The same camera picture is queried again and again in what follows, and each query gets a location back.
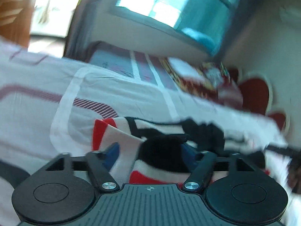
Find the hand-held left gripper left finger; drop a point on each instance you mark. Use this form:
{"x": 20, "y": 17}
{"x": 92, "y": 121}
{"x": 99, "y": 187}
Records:
{"x": 113, "y": 152}

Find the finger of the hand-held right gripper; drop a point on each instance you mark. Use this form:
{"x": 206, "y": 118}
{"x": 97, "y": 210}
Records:
{"x": 281, "y": 150}

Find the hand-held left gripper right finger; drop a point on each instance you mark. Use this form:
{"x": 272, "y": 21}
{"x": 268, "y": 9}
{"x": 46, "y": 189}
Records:
{"x": 188, "y": 154}

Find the striped knit sweater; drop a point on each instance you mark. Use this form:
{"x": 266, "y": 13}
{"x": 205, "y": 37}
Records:
{"x": 162, "y": 151}

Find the red scalloped headboard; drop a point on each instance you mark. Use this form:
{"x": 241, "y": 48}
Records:
{"x": 255, "y": 94}

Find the colourful printed blanket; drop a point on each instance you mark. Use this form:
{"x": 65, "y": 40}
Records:
{"x": 195, "y": 84}

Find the folded white cloth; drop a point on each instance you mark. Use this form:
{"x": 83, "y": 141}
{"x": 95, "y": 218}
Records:
{"x": 185, "y": 67}

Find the patterned white bed sheet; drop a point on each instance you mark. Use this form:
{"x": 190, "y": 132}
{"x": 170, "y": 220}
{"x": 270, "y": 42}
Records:
{"x": 35, "y": 98}

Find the teal cushion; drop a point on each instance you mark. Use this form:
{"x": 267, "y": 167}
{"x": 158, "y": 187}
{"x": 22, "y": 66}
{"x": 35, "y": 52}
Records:
{"x": 202, "y": 38}

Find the grey curtain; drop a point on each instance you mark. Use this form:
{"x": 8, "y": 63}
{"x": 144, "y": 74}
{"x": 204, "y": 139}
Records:
{"x": 80, "y": 23}

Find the window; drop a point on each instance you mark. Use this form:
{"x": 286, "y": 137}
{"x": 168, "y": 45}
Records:
{"x": 169, "y": 4}

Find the white sheer curtain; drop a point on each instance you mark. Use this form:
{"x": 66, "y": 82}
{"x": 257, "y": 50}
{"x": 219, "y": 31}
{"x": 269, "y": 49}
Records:
{"x": 45, "y": 7}

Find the wooden door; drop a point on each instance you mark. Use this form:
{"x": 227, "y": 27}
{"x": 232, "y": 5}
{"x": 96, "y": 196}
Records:
{"x": 14, "y": 14}

